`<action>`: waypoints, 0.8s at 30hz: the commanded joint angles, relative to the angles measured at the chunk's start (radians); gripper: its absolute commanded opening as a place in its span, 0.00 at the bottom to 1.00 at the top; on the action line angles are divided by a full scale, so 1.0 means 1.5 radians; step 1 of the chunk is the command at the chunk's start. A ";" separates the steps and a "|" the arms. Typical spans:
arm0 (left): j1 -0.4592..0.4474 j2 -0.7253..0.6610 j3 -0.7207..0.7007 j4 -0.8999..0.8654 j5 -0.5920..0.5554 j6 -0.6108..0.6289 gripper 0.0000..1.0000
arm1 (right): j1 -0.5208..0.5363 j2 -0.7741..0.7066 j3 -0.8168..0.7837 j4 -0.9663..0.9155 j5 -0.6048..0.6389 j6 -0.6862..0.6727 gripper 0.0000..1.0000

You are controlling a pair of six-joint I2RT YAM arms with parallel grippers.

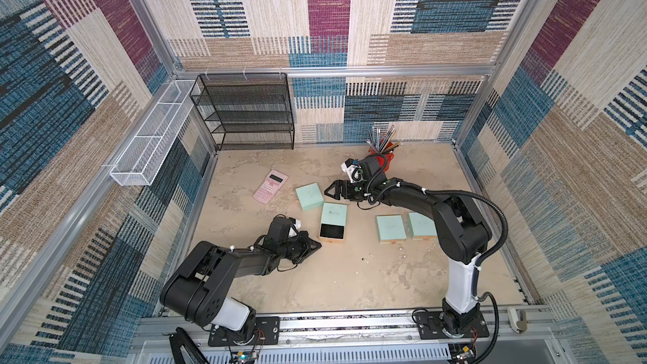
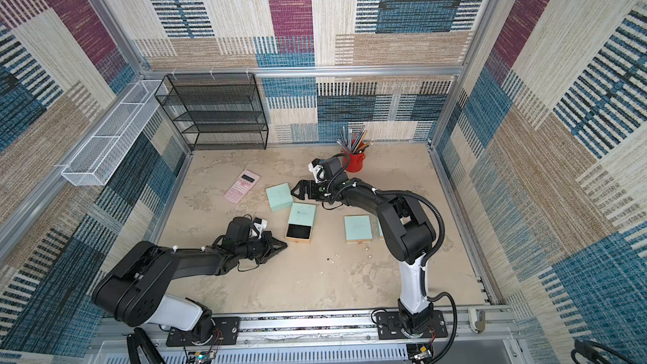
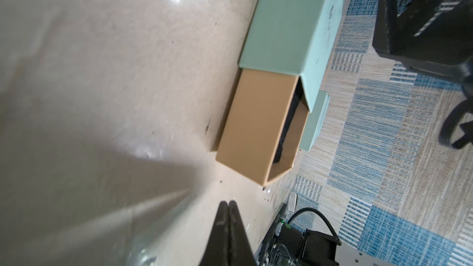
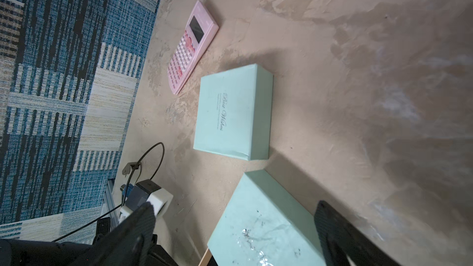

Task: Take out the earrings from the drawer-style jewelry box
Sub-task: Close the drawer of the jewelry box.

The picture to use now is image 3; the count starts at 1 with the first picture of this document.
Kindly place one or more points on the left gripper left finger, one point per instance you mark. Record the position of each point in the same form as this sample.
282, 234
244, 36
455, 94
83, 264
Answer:
217, 249

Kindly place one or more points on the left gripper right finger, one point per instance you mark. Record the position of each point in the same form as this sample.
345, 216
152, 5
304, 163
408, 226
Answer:
240, 253

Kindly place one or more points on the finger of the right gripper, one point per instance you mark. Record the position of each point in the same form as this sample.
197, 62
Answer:
439, 46

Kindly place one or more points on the mint jewelry box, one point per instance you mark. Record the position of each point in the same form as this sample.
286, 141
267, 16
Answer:
282, 63
315, 121

